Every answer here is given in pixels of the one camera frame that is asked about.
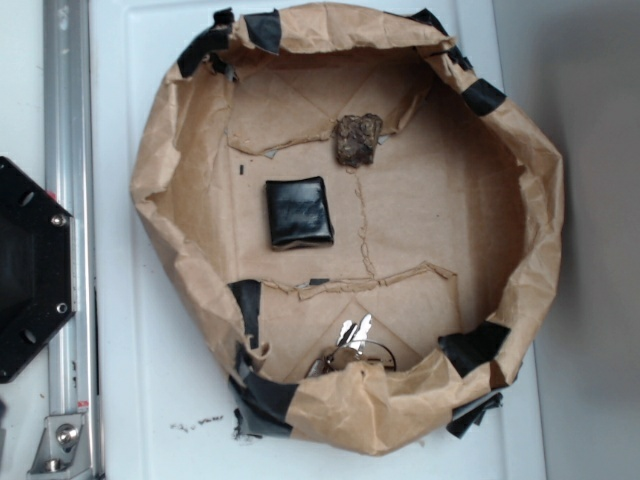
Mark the brown paper bag tray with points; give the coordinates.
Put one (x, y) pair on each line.
(451, 239)

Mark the black box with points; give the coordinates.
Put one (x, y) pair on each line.
(298, 214)

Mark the brown crumpled lump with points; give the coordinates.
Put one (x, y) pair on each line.
(357, 139)

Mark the silver corner bracket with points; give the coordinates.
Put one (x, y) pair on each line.
(63, 451)

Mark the silver key bunch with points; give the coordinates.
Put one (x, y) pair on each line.
(353, 345)

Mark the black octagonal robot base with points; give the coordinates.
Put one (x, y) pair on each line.
(36, 269)

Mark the aluminium extrusion rail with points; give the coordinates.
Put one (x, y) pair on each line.
(73, 352)

